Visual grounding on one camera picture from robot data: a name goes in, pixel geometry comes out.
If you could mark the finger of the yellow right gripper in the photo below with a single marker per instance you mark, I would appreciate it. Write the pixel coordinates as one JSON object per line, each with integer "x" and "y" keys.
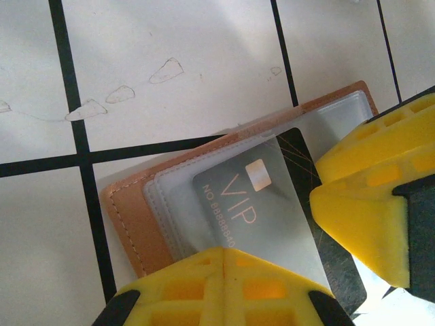
{"x": 401, "y": 122}
{"x": 360, "y": 224}

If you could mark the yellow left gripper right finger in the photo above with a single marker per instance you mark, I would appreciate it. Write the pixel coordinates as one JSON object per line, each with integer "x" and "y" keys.
{"x": 272, "y": 292}

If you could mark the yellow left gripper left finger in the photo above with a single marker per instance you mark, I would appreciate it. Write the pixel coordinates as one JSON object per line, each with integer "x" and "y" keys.
{"x": 176, "y": 292}

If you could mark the black VIP credit card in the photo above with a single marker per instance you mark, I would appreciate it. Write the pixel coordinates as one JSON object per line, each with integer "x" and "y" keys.
{"x": 272, "y": 210}

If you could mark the tan leather card holder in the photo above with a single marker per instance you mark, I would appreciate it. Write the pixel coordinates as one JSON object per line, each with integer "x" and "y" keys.
{"x": 136, "y": 217}

